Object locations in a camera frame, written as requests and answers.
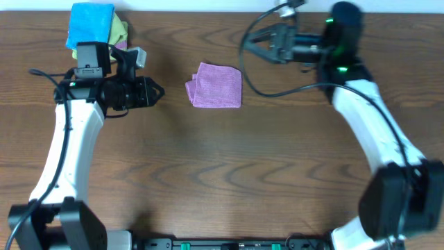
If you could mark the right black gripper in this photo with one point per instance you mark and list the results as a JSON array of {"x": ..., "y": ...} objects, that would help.
[{"x": 281, "y": 42}]

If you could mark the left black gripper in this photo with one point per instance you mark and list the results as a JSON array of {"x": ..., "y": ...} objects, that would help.
[{"x": 141, "y": 92}]

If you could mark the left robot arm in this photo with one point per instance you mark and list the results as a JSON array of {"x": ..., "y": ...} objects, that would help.
[{"x": 57, "y": 215}]

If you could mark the green folded cloth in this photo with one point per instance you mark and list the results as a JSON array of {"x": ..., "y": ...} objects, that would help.
[{"x": 118, "y": 32}]

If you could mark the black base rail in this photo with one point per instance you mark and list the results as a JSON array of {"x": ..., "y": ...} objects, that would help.
[{"x": 295, "y": 243}]

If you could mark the blue folded cloth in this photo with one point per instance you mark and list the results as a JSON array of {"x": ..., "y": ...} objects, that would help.
[{"x": 89, "y": 22}]

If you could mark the purple microfiber cloth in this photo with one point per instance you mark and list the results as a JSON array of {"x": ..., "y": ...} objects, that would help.
[{"x": 214, "y": 86}]

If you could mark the purple folded cloth in stack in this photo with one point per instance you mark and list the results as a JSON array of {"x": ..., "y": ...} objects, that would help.
[{"x": 122, "y": 45}]

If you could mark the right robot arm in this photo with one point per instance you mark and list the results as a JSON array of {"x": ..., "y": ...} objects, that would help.
[{"x": 405, "y": 194}]

